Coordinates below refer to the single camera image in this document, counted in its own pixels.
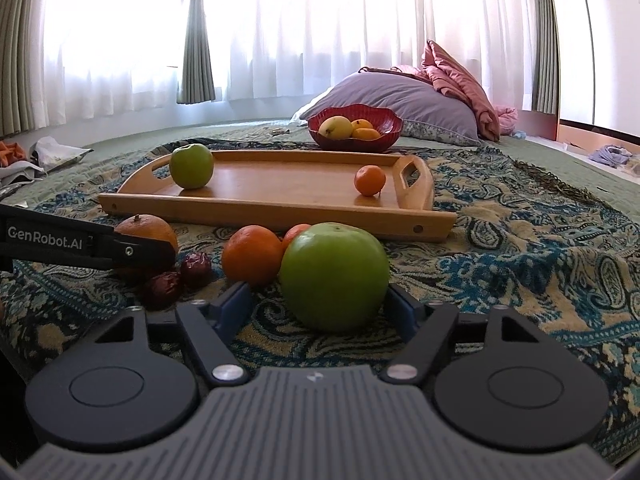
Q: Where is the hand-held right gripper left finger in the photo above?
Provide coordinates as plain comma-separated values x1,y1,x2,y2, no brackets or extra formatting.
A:
95,281,252,388

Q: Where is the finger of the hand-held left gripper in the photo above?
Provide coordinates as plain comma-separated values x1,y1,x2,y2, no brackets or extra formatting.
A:
97,229,177,272

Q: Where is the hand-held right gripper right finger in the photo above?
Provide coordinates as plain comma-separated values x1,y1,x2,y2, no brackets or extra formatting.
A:
378,282,544,388

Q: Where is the dull brownish orange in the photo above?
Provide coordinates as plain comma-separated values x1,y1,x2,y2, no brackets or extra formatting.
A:
114,214,179,282

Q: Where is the dried red date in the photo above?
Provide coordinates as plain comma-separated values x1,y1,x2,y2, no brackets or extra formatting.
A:
142,271,183,311
180,252,213,289

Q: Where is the bright round orange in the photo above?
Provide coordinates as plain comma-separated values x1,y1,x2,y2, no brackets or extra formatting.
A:
221,225,284,289

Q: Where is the green apple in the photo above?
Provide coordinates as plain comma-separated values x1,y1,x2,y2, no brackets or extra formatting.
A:
169,143,215,191
278,222,391,332

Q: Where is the small mandarin orange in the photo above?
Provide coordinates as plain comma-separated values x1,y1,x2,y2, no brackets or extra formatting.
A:
281,223,312,253
354,165,387,197

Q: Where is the wooden tray with handles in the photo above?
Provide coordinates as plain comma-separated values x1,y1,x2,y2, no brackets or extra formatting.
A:
97,149,457,243

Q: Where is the crumpled white plastic bag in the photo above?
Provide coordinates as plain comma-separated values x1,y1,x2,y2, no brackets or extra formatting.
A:
29,136,94,172

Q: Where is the orange cloth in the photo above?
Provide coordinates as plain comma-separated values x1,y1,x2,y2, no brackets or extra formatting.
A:
0,141,24,167

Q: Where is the green quilted bedspread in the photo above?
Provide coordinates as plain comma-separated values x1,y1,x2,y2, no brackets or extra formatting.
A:
0,115,640,211

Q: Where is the paisley woven blanket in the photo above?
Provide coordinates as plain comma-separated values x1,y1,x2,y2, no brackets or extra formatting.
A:
0,137,640,467

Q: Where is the red scalloped bowl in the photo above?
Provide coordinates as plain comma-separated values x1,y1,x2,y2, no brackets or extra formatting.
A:
306,104,404,152

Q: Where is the patterned pillow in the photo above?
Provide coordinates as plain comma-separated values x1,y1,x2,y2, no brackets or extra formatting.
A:
400,119,482,147

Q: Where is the yellow mango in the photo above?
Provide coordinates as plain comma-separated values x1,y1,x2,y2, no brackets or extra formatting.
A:
319,116,355,141

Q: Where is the green curtain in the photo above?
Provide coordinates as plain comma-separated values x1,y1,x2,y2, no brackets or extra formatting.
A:
176,0,224,105
0,0,48,137
529,0,562,116

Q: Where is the purple pillow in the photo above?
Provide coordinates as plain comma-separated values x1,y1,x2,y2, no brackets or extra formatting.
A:
300,71,483,147

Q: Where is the pink cloth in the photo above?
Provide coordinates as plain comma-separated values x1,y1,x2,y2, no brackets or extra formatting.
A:
495,105,519,136

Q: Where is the pink quilt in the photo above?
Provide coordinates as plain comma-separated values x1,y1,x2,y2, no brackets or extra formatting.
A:
420,40,501,141

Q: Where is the light blue cloth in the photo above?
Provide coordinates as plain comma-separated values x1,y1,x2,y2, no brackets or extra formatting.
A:
589,144,635,169

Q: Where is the white sheer curtain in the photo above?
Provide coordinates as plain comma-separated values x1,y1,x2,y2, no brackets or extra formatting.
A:
30,0,546,123

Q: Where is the brown wooden bed frame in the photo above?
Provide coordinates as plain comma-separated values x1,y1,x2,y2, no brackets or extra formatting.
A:
521,109,640,162

